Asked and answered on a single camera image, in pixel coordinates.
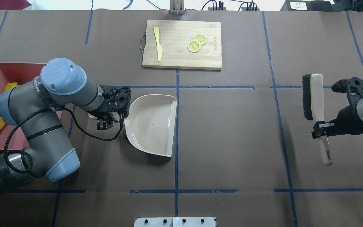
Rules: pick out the yellow plastic knife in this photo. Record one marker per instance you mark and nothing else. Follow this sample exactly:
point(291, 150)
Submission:
point(158, 45)

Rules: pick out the lemon slice upper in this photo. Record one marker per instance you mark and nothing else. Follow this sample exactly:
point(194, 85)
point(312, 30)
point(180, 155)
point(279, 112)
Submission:
point(201, 38)

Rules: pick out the beige hand brush black bristles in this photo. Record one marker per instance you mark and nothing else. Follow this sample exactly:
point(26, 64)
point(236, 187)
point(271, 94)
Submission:
point(313, 109)

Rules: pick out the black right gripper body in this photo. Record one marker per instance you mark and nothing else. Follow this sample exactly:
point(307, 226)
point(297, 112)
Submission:
point(348, 114)

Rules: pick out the yellow toy corn cob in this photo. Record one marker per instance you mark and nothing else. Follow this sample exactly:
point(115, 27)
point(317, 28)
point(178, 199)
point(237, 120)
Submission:
point(10, 86)

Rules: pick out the black box with label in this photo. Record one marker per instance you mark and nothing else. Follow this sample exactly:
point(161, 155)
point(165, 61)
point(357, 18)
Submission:
point(308, 5)

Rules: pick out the wooden cutting board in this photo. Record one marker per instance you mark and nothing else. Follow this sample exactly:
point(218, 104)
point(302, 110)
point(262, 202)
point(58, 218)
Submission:
point(174, 35)

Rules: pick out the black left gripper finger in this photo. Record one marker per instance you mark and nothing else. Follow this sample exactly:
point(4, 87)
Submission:
point(106, 121)

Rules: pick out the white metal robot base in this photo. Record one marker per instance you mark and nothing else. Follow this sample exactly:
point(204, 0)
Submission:
point(175, 222)

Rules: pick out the lemon slice lower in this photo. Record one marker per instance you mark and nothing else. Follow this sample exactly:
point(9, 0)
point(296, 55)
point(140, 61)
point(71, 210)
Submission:
point(193, 46)

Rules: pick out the beige plastic dustpan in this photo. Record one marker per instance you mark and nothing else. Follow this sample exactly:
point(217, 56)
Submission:
point(150, 125)

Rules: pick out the lemon slice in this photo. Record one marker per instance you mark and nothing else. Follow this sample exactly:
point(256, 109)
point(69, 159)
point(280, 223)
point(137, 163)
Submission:
point(193, 46)
point(201, 38)

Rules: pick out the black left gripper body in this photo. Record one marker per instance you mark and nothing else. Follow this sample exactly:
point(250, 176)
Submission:
point(99, 111)

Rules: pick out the grey metal post bracket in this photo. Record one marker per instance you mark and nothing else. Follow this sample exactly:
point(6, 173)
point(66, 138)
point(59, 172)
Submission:
point(177, 7)

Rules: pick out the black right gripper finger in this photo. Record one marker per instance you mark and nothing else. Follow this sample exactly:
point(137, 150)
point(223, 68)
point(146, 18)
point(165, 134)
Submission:
point(322, 128)

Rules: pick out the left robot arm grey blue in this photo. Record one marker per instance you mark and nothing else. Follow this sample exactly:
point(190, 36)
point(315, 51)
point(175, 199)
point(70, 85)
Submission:
point(38, 146)

